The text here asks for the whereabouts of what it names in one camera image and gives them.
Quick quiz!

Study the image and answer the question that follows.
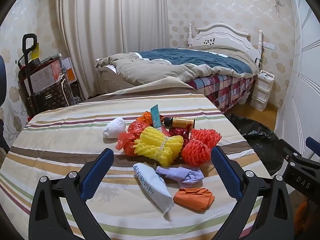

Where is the yellow paper tag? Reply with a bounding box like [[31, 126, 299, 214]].
[[30, 42, 40, 62]]

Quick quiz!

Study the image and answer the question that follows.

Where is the large white orange cardboard box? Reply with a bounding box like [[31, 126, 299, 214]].
[[29, 62, 63, 93]]

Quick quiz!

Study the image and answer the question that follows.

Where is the white plastic drawer unit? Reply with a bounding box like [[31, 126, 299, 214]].
[[250, 70, 274, 112]]

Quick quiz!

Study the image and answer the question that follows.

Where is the cream curtain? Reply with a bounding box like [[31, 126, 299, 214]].
[[59, 0, 173, 100]]

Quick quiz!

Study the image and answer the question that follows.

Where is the white wardrobe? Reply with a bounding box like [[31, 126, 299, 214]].
[[274, 0, 320, 170]]

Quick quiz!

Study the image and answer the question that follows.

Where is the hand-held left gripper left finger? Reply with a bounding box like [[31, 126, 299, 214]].
[[29, 147, 115, 240]]

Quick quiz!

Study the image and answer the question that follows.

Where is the trash bin with black bag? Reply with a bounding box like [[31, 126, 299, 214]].
[[226, 113, 287, 179]]

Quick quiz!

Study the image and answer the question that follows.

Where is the purple glove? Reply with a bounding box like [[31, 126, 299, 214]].
[[155, 166, 204, 188]]

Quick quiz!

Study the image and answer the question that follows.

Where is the red plastic bag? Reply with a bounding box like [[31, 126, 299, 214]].
[[115, 120, 150, 157]]

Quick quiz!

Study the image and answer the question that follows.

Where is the black hand truck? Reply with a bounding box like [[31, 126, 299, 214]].
[[19, 34, 40, 115]]

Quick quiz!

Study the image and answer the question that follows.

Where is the yellow foam fruit net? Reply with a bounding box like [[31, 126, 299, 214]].
[[134, 126, 184, 167]]

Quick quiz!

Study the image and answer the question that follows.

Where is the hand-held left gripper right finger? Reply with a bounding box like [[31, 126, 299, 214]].
[[211, 145, 294, 240]]

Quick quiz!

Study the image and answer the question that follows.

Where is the beige cloth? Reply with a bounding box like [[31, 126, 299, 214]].
[[82, 77, 198, 103]]

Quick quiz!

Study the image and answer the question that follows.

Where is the white tissue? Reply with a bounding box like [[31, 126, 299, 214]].
[[102, 117, 127, 140]]

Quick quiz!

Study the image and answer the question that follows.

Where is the brown bottle yellow label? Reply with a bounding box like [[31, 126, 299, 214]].
[[163, 117, 195, 128]]

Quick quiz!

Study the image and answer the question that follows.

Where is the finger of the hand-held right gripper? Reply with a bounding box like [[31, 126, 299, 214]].
[[277, 138, 304, 158], [305, 137, 320, 157]]

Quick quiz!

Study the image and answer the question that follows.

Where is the teal squeeze tube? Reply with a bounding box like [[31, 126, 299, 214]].
[[150, 104, 163, 130]]

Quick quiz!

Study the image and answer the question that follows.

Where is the small white orange cardboard box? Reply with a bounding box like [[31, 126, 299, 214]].
[[61, 57, 78, 84]]

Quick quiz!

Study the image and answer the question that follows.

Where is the plaid bed sheet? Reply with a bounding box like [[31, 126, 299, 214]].
[[185, 74, 257, 113]]

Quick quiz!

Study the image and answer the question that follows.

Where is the orange knotted plastic bag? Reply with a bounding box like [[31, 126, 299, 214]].
[[136, 111, 153, 125]]

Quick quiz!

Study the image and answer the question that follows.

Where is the white paper packet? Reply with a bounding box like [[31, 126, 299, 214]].
[[132, 162, 175, 217]]

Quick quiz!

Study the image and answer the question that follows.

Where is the striped tablecloth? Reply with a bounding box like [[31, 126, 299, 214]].
[[0, 94, 265, 240]]

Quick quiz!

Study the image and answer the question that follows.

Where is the red foam fruit net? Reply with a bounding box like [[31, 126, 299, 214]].
[[181, 127, 222, 167]]

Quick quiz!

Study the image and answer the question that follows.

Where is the shiny red foil roll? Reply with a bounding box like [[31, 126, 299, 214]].
[[162, 127, 191, 143]]

